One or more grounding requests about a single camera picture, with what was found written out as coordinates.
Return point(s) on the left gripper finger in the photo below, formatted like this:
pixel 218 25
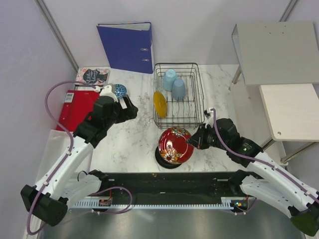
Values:
pixel 130 110
pixel 120 110

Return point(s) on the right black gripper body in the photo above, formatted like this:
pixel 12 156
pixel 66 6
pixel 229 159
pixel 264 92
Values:
pixel 209 139

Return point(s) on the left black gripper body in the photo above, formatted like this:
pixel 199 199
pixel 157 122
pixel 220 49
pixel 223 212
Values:
pixel 115 118

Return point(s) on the blue patterned bowl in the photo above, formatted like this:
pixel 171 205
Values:
pixel 120 91

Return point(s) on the red floral plate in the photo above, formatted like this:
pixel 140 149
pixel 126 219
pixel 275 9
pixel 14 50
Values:
pixel 175 138

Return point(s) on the yellow plate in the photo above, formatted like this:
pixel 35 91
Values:
pixel 160 104

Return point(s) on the black plate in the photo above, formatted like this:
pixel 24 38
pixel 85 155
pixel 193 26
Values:
pixel 169 159

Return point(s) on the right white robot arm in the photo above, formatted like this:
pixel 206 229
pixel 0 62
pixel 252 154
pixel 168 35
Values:
pixel 262 178

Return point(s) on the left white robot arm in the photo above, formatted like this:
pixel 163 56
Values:
pixel 50 198

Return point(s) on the red folder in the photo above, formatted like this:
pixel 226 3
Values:
pixel 77 105

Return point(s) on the little women book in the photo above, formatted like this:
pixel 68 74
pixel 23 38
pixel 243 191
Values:
pixel 97 76

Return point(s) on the light blue cup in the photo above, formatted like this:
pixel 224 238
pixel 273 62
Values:
pixel 168 79

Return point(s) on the beige wooden board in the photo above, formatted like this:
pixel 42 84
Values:
pixel 292 111

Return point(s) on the grey metal shelf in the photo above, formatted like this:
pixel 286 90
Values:
pixel 272 53

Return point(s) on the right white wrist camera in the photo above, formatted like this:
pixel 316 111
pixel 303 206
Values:
pixel 210 117

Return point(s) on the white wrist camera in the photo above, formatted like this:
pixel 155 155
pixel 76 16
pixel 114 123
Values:
pixel 210 117
pixel 109 92

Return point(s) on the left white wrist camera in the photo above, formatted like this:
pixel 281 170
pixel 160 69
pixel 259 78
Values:
pixel 109 92

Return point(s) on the black wire dish rack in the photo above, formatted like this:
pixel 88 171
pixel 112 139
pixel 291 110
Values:
pixel 187 113

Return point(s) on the blue ring binder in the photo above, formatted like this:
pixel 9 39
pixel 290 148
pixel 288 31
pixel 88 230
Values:
pixel 128 46

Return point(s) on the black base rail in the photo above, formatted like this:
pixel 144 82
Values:
pixel 173 188

